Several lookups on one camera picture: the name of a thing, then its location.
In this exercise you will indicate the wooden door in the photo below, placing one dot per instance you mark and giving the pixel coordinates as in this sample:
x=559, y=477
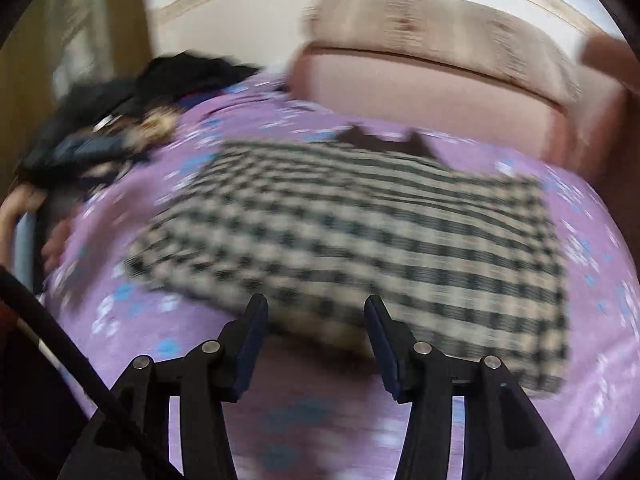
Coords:
x=60, y=60

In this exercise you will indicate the black garment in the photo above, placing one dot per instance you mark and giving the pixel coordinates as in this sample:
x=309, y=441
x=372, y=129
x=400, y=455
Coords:
x=190, y=75

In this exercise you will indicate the pink upholstered panel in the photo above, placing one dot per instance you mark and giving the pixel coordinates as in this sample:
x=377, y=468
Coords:
x=607, y=57

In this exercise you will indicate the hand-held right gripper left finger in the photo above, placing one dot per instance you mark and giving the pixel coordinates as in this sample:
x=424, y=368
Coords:
x=250, y=346

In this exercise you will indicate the brown floral cloth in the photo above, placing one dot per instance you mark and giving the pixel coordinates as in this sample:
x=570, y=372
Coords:
x=150, y=127

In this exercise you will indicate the person's left hand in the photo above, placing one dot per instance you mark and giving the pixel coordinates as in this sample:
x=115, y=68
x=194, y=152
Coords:
x=56, y=246

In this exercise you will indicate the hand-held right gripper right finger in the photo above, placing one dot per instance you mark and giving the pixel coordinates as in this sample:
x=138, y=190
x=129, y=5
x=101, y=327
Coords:
x=383, y=346

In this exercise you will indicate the black beige plaid coat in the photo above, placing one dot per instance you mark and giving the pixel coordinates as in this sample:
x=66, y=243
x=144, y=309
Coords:
x=350, y=240

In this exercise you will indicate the purple floral bedsheet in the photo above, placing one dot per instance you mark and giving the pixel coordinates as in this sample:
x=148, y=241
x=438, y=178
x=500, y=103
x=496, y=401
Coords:
x=150, y=320

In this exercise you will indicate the pink padded headboard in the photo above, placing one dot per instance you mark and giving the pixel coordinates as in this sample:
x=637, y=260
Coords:
x=425, y=102

